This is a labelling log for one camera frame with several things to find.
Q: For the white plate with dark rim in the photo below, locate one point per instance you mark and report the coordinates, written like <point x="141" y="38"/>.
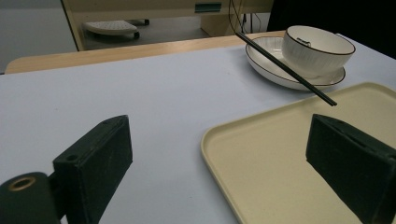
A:
<point x="264" y="63"/>

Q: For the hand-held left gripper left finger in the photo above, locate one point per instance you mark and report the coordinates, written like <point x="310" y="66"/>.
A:
<point x="93" y="165"/>

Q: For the beige desk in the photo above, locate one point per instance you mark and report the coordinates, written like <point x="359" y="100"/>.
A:
<point x="140" y="7"/>

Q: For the black chopstick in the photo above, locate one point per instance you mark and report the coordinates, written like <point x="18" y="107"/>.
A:
<point x="323" y="99"/>
<point x="281" y="65"/>

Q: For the white ribbed bowl, dark rim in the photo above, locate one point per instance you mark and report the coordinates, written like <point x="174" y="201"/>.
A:
<point x="314" y="56"/>

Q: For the beige plastic tray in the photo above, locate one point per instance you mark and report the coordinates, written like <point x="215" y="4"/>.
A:
<point x="264" y="155"/>

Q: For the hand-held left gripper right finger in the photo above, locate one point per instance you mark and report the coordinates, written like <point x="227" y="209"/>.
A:
<point x="351" y="158"/>

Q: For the dark curtain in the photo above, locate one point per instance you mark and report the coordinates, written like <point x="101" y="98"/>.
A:
<point x="336" y="15"/>

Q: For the white wheeled footrest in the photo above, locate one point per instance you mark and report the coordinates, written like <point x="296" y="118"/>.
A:
<point x="110" y="27"/>

